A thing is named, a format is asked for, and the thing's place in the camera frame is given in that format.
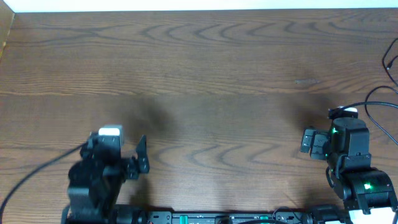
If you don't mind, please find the black usb cable thick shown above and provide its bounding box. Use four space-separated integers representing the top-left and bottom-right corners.
381 38 397 86

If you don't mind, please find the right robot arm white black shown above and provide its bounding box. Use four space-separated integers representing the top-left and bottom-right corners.
300 117 397 224

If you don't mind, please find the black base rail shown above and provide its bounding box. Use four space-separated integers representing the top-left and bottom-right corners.
115 205 352 224

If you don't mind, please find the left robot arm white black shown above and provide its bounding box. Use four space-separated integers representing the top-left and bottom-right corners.
61 133 150 224

